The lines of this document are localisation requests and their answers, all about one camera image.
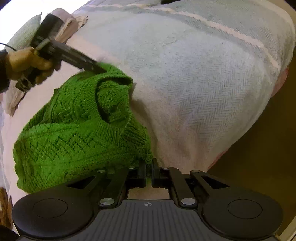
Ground green knitted sweater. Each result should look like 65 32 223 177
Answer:
13 63 152 193

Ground left hand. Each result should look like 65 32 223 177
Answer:
4 47 61 85

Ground green patterned pillow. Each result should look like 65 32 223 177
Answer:
7 13 42 50

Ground beige pillow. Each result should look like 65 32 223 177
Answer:
1 8 88 116

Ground pale pink and blue bedspread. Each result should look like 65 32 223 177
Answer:
0 0 296 204

